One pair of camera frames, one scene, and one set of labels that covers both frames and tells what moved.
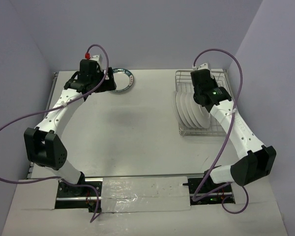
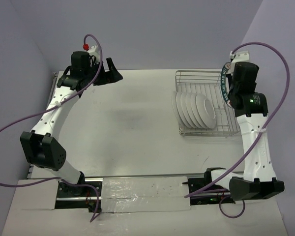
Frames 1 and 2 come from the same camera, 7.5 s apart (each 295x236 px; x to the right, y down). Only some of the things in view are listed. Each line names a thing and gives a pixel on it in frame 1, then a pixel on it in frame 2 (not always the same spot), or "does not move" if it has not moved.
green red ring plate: [185, 110] does not move
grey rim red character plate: [181, 112] does not move
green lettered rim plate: [123, 79] → [225, 85]
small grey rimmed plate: [174, 105] does not move
